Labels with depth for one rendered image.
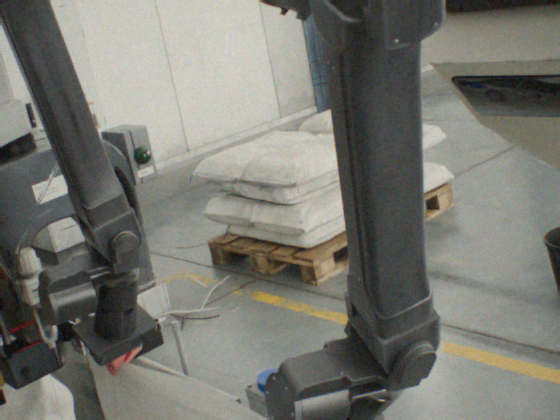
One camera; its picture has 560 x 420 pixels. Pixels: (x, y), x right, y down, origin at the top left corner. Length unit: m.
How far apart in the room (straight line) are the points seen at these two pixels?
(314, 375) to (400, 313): 0.10
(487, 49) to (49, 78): 0.52
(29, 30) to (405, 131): 0.50
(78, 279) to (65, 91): 0.24
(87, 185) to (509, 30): 0.54
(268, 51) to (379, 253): 6.27
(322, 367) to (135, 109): 5.40
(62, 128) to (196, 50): 5.45
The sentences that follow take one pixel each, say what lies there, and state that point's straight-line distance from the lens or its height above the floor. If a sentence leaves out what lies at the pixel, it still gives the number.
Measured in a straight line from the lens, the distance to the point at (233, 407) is 1.02.
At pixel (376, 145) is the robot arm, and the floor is 1.41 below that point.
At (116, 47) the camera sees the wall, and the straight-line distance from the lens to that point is 6.00.
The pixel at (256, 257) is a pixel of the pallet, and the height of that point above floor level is 0.09.
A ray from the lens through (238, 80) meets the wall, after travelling 6.64.
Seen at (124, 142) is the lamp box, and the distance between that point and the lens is 1.32.
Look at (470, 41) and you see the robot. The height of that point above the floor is 1.40.
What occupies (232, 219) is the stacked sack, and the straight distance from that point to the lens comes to 4.28.
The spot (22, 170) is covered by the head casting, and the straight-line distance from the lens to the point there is 1.23.
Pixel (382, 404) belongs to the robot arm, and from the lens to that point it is 0.77.
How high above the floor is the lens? 1.54
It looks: 17 degrees down
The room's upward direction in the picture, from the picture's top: 11 degrees counter-clockwise
